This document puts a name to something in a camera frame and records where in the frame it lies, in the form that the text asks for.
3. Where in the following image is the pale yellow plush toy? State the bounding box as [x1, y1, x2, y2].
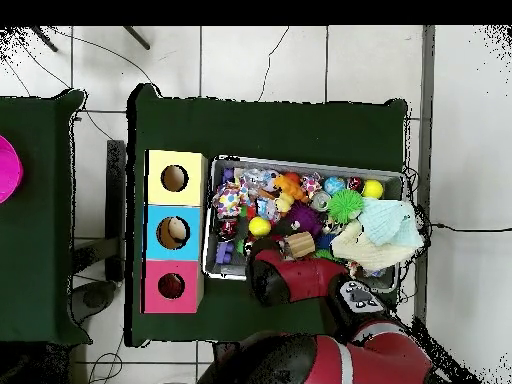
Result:
[274, 193, 295, 214]

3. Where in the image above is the green spiky rubber ball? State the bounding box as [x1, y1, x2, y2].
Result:
[326, 188, 365, 224]

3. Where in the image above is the cream muslin cloth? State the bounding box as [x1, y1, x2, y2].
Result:
[330, 219, 419, 273]

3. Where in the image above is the orange striped tiger plush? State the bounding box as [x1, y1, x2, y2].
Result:
[158, 274, 185, 299]

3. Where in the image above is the mint green muslin cloth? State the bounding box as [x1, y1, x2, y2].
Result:
[357, 197, 424, 247]

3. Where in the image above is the wooden box with three holes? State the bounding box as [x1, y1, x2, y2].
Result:
[140, 148, 209, 315]

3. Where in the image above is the yellow tennis-style ball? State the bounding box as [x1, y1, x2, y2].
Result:
[248, 215, 272, 238]

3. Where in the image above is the orange plastic building block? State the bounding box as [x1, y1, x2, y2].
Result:
[272, 172, 311, 203]

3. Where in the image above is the purple spiky ball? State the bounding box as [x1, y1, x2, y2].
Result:
[287, 200, 324, 237]

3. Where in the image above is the striped light wooden block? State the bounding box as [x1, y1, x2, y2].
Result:
[284, 230, 317, 259]

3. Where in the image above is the dark green table cloth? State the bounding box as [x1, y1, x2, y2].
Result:
[125, 82, 409, 348]

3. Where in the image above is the blue globe print ball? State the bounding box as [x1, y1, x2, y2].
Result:
[322, 175, 346, 196]

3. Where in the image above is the smooth yellow ball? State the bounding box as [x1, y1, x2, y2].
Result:
[361, 178, 385, 200]

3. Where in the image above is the black upright panel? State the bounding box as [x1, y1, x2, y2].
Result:
[105, 139, 127, 281]

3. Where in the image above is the black tripod leg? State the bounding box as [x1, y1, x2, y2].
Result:
[121, 25, 151, 51]
[29, 25, 59, 53]

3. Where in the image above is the pink plastic bowl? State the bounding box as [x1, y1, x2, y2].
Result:
[0, 134, 24, 205]

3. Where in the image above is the silver wire mesh bin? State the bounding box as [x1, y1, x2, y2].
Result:
[201, 154, 406, 295]

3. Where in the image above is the black floor cable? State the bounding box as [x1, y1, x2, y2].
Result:
[429, 222, 512, 234]

